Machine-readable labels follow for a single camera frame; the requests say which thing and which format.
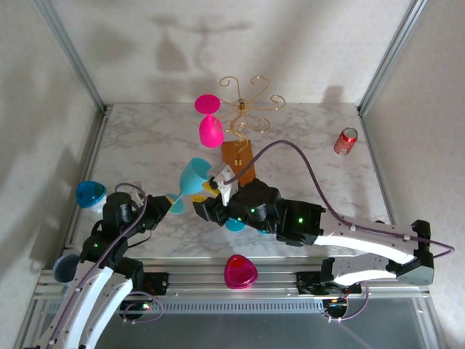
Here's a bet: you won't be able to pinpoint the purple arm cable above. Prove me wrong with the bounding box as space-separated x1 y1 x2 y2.
46 182 164 349
223 140 456 323

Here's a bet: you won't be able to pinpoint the grey metal panel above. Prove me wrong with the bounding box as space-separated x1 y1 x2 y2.
14 312 437 349

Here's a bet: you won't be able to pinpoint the magenta translucent heart bowl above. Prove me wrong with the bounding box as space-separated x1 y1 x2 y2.
223 254 259 291

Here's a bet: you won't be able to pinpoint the black controller board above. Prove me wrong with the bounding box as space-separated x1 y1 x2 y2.
322 297 350 318
119 300 154 318

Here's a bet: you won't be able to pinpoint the grey slotted cable duct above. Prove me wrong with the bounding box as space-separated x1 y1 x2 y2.
46 300 325 315

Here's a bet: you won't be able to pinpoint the pink plastic wine glass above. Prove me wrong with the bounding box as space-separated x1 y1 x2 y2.
194 93 226 149

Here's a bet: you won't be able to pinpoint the red soda can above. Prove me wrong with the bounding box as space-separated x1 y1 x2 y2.
333 127 359 157

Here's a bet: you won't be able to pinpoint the gold wire wine glass rack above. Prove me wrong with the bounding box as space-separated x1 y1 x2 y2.
219 75 286 185

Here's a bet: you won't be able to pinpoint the blue translucent bowl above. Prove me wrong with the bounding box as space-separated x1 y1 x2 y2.
75 180 108 209

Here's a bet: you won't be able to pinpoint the grey blue measuring cup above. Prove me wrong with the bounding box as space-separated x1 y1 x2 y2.
52 253 82 284

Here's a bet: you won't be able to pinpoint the aluminium frame rails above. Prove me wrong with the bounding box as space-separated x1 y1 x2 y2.
34 256 433 301

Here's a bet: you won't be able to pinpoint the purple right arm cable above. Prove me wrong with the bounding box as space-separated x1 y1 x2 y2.
223 140 456 323

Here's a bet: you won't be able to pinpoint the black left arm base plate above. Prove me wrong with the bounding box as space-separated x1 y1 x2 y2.
137 271 170 296

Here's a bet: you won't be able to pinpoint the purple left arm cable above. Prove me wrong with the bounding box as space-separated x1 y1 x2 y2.
46 182 164 349

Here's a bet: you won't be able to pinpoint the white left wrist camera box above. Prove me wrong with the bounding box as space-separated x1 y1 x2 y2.
211 163 241 206

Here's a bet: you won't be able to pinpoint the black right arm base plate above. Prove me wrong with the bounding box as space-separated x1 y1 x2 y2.
296 270 363 296

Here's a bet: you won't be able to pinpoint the aluminium frame post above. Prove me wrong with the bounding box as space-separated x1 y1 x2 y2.
36 0 110 115
357 0 426 116

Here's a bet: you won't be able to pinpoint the light teal plastic wine glass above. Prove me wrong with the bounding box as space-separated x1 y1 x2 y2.
168 156 214 216

